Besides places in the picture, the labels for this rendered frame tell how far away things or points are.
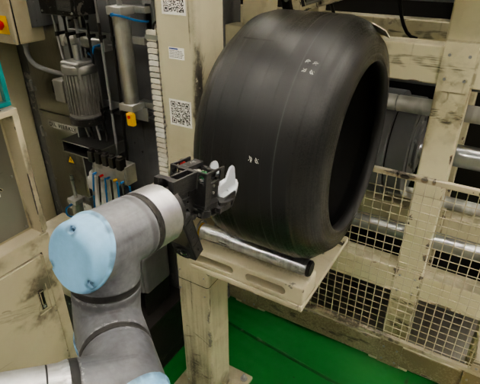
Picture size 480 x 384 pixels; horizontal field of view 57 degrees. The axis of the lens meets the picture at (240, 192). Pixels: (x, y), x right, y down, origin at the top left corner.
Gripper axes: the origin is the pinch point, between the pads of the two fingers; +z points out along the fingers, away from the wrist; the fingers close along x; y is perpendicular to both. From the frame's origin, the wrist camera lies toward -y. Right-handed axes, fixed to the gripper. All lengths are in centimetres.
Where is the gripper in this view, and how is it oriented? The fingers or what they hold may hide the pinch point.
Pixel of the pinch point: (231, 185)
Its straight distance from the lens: 82.9
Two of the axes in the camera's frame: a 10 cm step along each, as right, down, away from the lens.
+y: 0.8, -9.2, -3.9
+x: -8.6, -2.6, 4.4
